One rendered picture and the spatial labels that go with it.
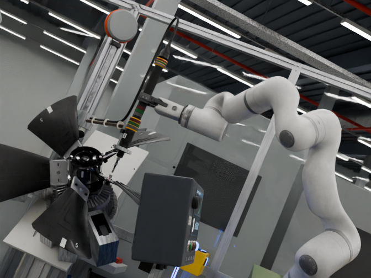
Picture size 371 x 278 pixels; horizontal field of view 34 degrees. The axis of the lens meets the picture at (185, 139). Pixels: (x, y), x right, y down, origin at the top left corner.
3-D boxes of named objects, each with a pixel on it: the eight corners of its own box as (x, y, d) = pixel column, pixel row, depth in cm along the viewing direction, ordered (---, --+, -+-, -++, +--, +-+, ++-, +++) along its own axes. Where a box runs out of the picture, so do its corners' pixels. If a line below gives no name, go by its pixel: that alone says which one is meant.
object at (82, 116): (70, 124, 277) (78, 108, 278) (83, 131, 280) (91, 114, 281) (76, 126, 268) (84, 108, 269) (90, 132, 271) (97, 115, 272)
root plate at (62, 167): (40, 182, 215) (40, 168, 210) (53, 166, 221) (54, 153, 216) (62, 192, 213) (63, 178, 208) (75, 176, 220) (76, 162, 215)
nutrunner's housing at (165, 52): (112, 154, 218) (163, 41, 223) (121, 158, 220) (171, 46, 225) (116, 155, 214) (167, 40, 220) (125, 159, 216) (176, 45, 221)
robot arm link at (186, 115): (185, 126, 212) (177, 122, 212) (187, 130, 220) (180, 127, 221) (194, 104, 213) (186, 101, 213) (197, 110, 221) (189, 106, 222)
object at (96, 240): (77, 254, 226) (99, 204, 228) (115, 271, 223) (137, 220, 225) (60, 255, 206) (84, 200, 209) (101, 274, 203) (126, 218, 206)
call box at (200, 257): (177, 267, 245) (187, 243, 246) (200, 278, 243) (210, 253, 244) (171, 269, 229) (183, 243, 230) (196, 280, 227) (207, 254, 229)
